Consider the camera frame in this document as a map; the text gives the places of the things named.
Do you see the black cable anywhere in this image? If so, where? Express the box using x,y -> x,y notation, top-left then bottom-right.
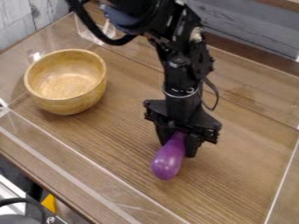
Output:
0,197 -> 47,224

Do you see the black metal equipment base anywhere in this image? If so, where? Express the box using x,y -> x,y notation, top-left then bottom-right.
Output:
24,195 -> 78,224

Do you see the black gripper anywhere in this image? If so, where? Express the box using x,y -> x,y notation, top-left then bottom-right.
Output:
144,91 -> 222,158

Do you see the brown wooden bowl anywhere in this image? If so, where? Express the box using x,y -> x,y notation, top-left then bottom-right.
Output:
23,49 -> 108,116

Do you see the clear acrylic table barrier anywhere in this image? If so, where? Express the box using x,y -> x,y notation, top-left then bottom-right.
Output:
0,10 -> 299,224

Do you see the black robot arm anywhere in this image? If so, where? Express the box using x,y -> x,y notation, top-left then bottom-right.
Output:
66,0 -> 222,158

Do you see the clear acrylic corner bracket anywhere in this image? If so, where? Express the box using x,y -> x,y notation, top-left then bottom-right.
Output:
75,16 -> 116,46

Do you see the purple toy eggplant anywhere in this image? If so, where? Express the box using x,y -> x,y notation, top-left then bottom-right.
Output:
151,132 -> 186,180

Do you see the yellow sticker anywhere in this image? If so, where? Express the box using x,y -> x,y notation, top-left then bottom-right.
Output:
42,194 -> 58,214

